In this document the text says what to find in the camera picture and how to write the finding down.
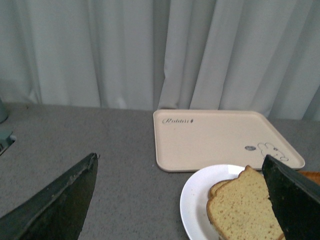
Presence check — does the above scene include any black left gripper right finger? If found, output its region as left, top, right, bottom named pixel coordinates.
left=262, top=155, right=320, bottom=240

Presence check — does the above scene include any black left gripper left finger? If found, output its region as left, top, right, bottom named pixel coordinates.
left=0, top=153, right=98, bottom=240

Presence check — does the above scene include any bread slice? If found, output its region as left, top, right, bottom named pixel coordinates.
left=206, top=166, right=285, bottom=240
left=208, top=179, right=231, bottom=199

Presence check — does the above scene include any white round plate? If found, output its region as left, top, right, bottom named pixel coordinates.
left=179, top=164, right=245, bottom=240

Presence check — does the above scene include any wooden brown tray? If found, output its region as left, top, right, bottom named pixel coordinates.
left=299, top=170, right=320, bottom=185

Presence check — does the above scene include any pink rabbit tray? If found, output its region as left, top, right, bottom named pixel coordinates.
left=153, top=109, right=305, bottom=172

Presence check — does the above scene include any grey curtain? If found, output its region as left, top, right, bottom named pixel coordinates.
left=0, top=0, right=320, bottom=120

